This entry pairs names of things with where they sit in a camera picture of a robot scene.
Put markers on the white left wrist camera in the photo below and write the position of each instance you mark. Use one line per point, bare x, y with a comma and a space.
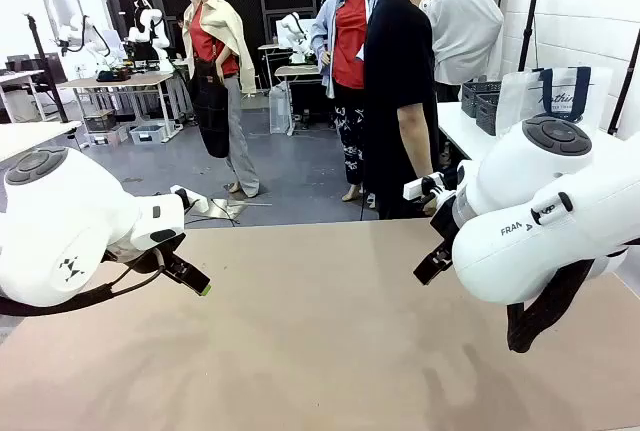
197, 203

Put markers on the person in white shirt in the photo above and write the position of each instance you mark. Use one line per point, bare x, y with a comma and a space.
465, 31

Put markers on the clear plastic container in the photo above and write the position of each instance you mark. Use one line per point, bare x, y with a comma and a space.
280, 111

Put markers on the mannequin with cream jacket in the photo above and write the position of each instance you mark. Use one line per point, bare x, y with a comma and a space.
210, 31

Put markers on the translucent white shopping bag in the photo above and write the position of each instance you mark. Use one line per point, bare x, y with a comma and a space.
515, 96

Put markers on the clear plastic storage box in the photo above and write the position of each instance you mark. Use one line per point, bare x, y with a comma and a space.
147, 135

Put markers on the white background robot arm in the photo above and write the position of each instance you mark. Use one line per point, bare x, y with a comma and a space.
295, 31
87, 36
150, 26

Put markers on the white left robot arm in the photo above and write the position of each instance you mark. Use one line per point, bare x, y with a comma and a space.
60, 211

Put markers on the black slanted stand pole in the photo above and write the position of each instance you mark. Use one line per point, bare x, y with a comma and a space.
625, 81

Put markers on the person's right hand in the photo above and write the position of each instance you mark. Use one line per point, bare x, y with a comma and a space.
430, 205

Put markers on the person's right forearm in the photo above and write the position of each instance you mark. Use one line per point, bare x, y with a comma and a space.
417, 146

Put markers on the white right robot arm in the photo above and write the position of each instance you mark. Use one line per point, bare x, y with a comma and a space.
525, 176

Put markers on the person in black t-shirt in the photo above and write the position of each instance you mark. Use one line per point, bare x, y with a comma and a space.
395, 76

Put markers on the grey background table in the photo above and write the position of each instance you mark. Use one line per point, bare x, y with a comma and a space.
300, 71

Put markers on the person in red top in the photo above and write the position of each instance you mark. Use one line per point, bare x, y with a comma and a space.
350, 41

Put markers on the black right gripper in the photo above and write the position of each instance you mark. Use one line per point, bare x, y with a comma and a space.
444, 226

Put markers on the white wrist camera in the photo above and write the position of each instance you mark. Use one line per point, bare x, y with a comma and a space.
197, 203
415, 190

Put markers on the black tripod by white wall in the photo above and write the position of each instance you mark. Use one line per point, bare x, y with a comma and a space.
531, 26

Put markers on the black tripod with thin legs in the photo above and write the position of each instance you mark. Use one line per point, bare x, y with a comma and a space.
47, 71

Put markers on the white round-edged table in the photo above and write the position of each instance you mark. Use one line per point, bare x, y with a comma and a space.
30, 136

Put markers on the metal mannequin base plate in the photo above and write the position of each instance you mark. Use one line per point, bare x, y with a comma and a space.
235, 208

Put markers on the black plastic crate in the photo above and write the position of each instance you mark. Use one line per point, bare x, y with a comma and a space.
99, 121

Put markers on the white side table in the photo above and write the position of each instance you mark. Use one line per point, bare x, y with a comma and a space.
455, 126

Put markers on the white office desk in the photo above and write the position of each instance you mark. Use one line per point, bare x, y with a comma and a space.
20, 76

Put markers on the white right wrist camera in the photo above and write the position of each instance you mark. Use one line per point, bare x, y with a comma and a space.
415, 190

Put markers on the wooden top work table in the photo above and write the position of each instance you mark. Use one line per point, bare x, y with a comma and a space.
120, 81

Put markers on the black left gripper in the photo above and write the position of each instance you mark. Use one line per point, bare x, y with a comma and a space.
147, 262

